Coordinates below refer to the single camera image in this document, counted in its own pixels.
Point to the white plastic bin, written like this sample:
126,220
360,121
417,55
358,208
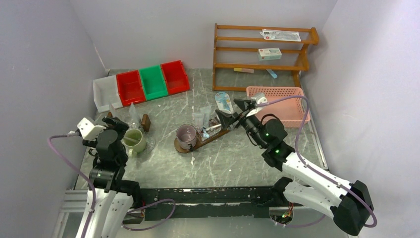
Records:
105,92

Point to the red bin with holder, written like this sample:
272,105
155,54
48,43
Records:
175,76

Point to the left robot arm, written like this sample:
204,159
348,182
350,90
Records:
109,196

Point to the pink plastic basket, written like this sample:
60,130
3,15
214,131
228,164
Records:
290,112

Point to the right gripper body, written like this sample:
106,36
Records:
239,116

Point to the toothpaste tube red cap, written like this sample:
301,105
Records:
198,120

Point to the brown wooden block holder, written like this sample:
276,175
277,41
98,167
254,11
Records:
145,123

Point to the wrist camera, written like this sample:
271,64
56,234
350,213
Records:
88,130
258,99

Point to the green plastic bin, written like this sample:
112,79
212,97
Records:
153,82

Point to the white toothbrush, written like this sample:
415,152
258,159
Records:
214,126

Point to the plastic packet on top shelf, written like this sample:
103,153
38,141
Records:
280,35

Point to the red bin with toothbrushes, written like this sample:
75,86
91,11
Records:
130,88

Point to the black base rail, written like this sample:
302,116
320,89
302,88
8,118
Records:
156,204

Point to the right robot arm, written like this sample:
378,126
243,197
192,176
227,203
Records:
348,204

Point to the yellow pink marker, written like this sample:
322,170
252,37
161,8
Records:
244,70

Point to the grey toothbrush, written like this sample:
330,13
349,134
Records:
131,140

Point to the pale green mug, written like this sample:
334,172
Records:
134,149

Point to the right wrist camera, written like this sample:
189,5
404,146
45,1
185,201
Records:
258,99

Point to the small white box on shelf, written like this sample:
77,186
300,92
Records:
269,54

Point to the wooden shelf rack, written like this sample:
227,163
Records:
237,46

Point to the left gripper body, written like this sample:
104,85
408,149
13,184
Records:
121,128

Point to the purple mug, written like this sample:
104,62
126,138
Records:
186,136

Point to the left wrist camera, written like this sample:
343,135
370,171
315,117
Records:
88,130

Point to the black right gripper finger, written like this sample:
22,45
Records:
226,119
244,104

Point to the white enamel mug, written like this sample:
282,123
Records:
91,152

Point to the oval dark wooden tray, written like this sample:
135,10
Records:
200,142

